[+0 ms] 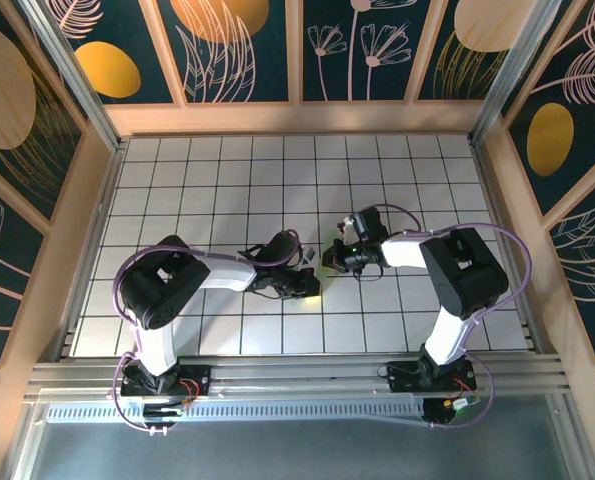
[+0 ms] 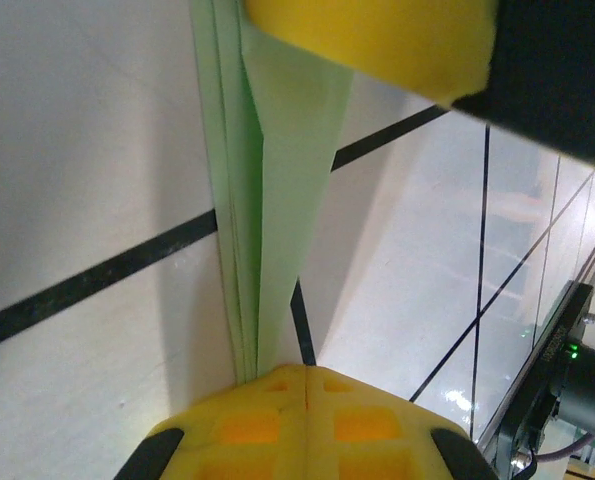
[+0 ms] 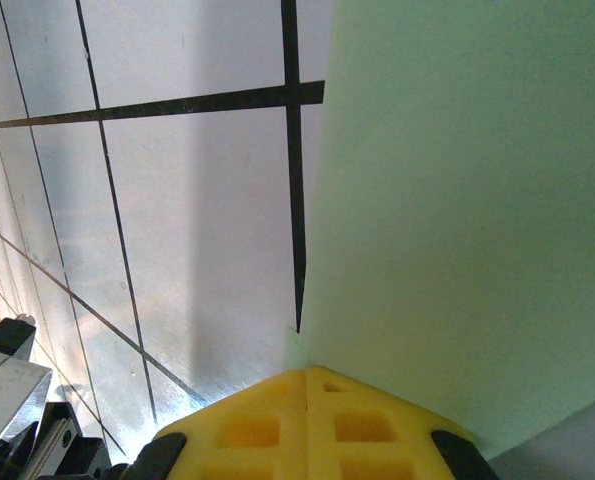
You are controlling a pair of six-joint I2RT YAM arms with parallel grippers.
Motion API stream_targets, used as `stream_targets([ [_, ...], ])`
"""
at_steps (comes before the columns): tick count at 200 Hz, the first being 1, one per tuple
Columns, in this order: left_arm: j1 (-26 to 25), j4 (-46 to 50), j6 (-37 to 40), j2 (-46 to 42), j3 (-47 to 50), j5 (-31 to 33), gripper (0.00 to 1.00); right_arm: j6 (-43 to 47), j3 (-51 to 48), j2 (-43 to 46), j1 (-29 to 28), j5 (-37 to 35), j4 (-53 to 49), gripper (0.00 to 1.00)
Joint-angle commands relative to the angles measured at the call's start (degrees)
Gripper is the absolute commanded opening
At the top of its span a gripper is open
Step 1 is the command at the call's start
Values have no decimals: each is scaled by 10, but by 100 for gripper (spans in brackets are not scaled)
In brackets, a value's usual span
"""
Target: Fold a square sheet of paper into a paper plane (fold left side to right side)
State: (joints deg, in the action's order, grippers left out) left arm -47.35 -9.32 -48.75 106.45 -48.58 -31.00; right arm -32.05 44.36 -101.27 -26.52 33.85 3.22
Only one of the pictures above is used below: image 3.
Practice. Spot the light green paper sheet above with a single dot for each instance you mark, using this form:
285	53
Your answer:
452	200

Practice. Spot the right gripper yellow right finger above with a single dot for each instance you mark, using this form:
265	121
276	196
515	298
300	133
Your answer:
367	405

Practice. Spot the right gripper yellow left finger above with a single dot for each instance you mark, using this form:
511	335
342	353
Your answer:
257	405

